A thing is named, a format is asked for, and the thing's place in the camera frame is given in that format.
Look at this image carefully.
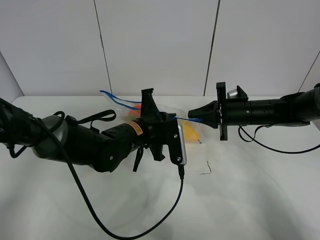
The clear plastic zipper bag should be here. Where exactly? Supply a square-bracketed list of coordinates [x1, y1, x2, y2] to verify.
[100, 90, 205, 144]

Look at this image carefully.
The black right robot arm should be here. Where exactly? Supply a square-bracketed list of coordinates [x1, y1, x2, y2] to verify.
[188, 82, 320, 141]

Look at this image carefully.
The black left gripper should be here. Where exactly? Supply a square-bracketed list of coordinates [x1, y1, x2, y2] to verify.
[140, 88, 182, 165]

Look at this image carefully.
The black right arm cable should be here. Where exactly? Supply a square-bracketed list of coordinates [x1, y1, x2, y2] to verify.
[237, 124, 320, 154]

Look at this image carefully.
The yellow pear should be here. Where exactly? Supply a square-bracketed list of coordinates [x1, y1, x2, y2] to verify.
[179, 120, 200, 144]

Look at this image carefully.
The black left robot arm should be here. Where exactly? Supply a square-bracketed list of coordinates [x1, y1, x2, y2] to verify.
[0, 88, 187, 173]

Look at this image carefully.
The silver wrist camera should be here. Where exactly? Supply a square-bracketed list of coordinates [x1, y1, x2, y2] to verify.
[227, 85, 249, 102]
[178, 123, 187, 166]

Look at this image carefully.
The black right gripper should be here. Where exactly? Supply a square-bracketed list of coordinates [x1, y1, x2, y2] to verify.
[188, 82, 250, 140]

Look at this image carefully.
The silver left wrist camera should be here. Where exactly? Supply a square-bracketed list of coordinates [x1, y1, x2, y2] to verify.
[178, 123, 187, 166]

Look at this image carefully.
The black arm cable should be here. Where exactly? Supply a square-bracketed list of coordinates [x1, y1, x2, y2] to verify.
[237, 124, 320, 154]
[34, 117, 186, 240]

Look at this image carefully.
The orange fruit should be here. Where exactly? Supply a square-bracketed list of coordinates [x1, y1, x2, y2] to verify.
[128, 104, 141, 118]

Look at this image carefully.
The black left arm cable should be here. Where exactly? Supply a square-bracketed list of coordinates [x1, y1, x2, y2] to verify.
[34, 117, 186, 240]

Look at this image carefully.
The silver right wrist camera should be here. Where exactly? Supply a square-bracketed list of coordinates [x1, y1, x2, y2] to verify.
[227, 85, 249, 102]

